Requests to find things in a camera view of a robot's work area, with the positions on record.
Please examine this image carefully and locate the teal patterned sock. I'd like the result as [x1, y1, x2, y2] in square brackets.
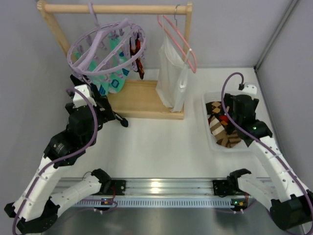
[109, 38, 130, 94]
[88, 56, 110, 95]

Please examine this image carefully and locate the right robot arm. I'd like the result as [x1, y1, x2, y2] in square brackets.
[222, 94, 313, 231]

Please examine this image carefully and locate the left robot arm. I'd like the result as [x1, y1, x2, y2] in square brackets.
[4, 84, 115, 235]

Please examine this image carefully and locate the purple round clip hanger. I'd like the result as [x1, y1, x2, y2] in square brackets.
[67, 3, 147, 82]

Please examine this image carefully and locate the pink clothes hanger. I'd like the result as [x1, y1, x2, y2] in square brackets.
[156, 14, 198, 73]

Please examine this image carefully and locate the red yellow argyle sock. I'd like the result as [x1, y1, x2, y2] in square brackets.
[208, 115, 229, 127]

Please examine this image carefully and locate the brown tan argyle sock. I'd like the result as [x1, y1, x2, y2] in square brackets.
[205, 101, 224, 118]

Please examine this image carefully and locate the white plastic basket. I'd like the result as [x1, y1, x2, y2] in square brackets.
[201, 91, 256, 153]

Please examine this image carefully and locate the wooden clothes rack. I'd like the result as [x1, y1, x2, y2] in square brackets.
[37, 0, 193, 120]

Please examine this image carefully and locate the white hanging cloth bag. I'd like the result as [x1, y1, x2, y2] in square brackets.
[156, 35, 188, 112]

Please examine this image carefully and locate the hanging red argyle sock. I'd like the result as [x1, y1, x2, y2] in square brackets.
[129, 32, 145, 80]

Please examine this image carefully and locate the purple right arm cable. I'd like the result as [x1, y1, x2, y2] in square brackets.
[215, 72, 313, 213]

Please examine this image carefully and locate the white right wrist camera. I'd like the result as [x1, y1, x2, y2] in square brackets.
[238, 83, 257, 97]

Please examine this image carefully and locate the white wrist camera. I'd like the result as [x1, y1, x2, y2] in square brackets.
[238, 83, 257, 97]
[72, 84, 97, 108]

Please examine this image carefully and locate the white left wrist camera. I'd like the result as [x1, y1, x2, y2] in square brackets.
[72, 84, 97, 108]

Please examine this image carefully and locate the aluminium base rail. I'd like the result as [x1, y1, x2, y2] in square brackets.
[39, 177, 306, 209]

